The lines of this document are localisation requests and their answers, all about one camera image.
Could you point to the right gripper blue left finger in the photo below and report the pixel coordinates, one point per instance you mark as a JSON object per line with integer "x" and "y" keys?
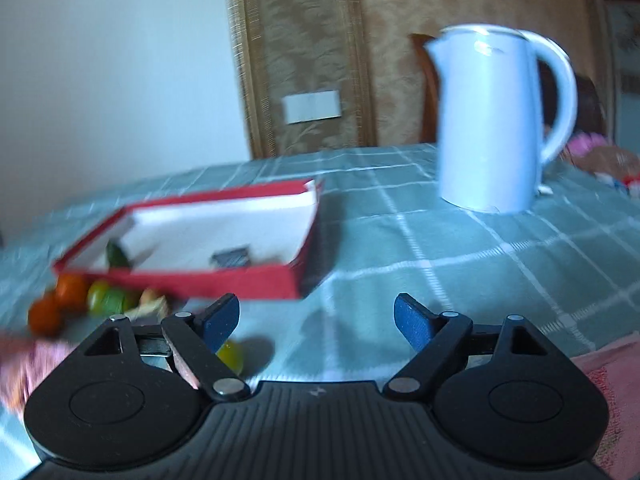
{"x": 194, "y": 340}

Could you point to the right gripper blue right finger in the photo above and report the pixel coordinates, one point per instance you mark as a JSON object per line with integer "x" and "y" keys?
{"x": 437, "y": 339}

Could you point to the yellow-green lime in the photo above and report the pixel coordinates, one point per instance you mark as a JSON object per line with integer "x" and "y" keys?
{"x": 230, "y": 353}

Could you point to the small brown longan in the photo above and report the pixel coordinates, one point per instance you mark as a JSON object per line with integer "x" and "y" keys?
{"x": 149, "y": 295}

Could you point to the dark sushi roll piece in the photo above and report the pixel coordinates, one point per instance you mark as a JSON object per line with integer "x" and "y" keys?
{"x": 237, "y": 257}

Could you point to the small green cucumber piece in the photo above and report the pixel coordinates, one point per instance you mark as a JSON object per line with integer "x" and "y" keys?
{"x": 116, "y": 257}

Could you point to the orange mandarin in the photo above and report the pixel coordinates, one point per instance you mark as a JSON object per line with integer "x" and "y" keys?
{"x": 71, "y": 292}
{"x": 45, "y": 319}

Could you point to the green cucumber chunk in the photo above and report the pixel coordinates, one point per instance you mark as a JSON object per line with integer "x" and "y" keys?
{"x": 118, "y": 300}

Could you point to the green-yellow citrus fruit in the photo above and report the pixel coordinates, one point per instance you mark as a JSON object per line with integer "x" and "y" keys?
{"x": 96, "y": 294}

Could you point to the red shallow cardboard box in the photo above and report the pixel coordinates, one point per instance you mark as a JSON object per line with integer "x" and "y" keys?
{"x": 169, "y": 242}

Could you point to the green plaid bedsheet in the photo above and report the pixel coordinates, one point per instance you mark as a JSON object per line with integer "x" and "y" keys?
{"x": 550, "y": 389}

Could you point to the pink towel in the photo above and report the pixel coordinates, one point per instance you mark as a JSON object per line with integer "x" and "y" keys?
{"x": 25, "y": 362}

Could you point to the snack packets on bed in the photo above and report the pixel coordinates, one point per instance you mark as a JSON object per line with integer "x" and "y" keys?
{"x": 589, "y": 148}

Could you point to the white electric kettle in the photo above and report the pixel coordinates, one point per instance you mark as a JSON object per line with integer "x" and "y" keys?
{"x": 507, "y": 105}

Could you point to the white wall switch panel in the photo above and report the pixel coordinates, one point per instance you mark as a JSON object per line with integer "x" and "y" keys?
{"x": 311, "y": 106}

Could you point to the gold wallpaper frame trim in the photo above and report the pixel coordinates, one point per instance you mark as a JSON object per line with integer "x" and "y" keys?
{"x": 284, "y": 47}

